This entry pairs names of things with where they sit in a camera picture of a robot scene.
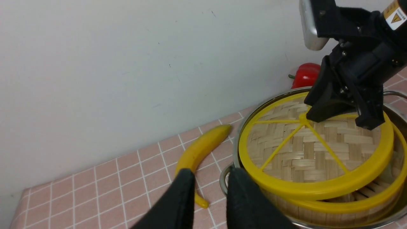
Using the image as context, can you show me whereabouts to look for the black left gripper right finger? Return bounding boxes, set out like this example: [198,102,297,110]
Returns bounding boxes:
[226,168,297,229]

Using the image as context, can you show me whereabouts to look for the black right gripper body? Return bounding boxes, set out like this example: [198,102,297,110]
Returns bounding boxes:
[311,0,406,93]

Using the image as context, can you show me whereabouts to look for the yellow woven steamer lid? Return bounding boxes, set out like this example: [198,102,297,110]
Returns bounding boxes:
[238,92,394,201]

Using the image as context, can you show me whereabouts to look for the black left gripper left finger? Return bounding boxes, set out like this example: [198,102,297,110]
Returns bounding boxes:
[131,169,195,229]

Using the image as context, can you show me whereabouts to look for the red bell pepper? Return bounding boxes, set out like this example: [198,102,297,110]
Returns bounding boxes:
[288,63,321,89]

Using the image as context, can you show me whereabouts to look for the stainless steel pot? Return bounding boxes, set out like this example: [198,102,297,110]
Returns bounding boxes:
[219,87,407,229]

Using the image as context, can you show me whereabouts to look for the yellow bamboo steamer basket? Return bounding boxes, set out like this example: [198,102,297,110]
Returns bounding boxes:
[261,126,406,228]

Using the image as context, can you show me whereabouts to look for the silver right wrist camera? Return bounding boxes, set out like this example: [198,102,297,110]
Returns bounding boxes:
[299,0,329,51]

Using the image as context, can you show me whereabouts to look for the yellow plastic banana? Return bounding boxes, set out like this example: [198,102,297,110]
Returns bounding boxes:
[174,124,232,210]

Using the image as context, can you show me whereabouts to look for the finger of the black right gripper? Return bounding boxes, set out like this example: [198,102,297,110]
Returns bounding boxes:
[304,56,356,123]
[345,84,385,130]

